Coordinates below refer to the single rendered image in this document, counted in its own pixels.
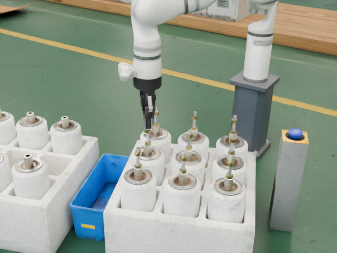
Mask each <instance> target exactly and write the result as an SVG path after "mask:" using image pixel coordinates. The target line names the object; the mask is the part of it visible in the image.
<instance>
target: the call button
mask: <svg viewBox="0 0 337 253"><path fill-rule="evenodd" d="M288 134H289V136H290V137H291V138H294V139H299V138H301V136H303V132H302V131H301V130H299V129H290V130H289V131H288Z"/></svg>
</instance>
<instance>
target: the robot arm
mask: <svg viewBox="0 0 337 253"><path fill-rule="evenodd" d="M215 1H216V0H132V2H131V8H130V12H131V22H132V29H133V35H134V42H133V50H134V59H133V65H130V64H127V63H125V62H120V63H119V64H118V73H119V78H120V80H121V81H130V80H131V79H132V78H133V85H134V87H135V88H136V89H138V90H140V91H139V95H140V102H141V108H142V114H143V126H144V129H145V130H152V118H154V114H155V109H156V106H155V101H156V94H154V91H155V90H156V89H159V88H160V87H161V85H162V62H161V39H160V35H159V33H158V29H157V26H158V25H160V24H163V23H165V22H168V21H170V20H172V19H174V18H176V17H178V16H180V15H186V14H190V13H193V12H197V11H201V10H204V9H206V8H208V7H209V6H211V5H212V4H213V3H214V2H215ZM278 2H279V0H246V7H247V10H248V12H249V13H251V14H258V15H267V16H266V17H265V18H264V19H262V20H260V21H257V22H254V23H251V24H250V25H249V26H248V32H247V42H246V51H245V61H244V70H243V79H244V80H246V81H249V82H253V83H262V82H266V81H267V80H268V72H269V65H270V57H271V50H272V42H273V34H274V26H275V18H276V13H277V9H278Z"/></svg>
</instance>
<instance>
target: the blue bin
mask: <svg viewBox="0 0 337 253"><path fill-rule="evenodd" d="M128 159H129V156H122V155H114V154H103V155H102V156H101V158H100V159H99V161H98V162H97V164H96V165H95V167H94V168H93V170H92V171H91V173H90V174H89V175H88V177H87V178H86V180H85V181H84V183H83V184H82V186H81V187H80V189H79V190H78V192H77V193H76V195H75V196H74V198H73V199H72V201H71V202H70V209H71V210H72V215H73V221H74V228H75V234H76V236H77V237H79V238H84V239H90V240H96V241H105V234H104V217H103V212H104V210H105V208H106V206H107V204H108V201H109V199H110V197H111V195H112V193H113V191H114V189H115V187H116V185H117V183H118V180H119V178H120V176H121V174H122V172H123V170H124V168H125V165H126V163H127V161H128Z"/></svg>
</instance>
